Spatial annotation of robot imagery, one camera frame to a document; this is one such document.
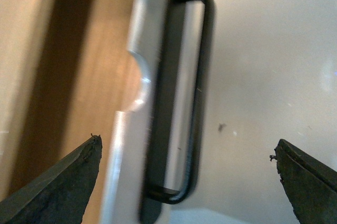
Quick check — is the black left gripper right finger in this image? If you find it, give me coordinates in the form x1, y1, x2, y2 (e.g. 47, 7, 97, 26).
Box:
270, 139, 336, 223

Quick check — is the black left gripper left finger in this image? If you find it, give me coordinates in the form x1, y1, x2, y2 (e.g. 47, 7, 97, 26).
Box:
1, 135, 102, 223

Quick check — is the black drawer handle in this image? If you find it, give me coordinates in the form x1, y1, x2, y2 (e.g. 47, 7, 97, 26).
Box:
138, 0, 220, 222

